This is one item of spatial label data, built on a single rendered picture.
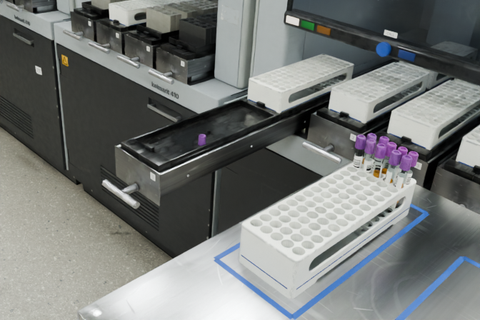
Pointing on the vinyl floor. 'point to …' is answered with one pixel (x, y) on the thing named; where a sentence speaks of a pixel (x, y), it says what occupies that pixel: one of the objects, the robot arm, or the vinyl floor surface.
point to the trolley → (327, 288)
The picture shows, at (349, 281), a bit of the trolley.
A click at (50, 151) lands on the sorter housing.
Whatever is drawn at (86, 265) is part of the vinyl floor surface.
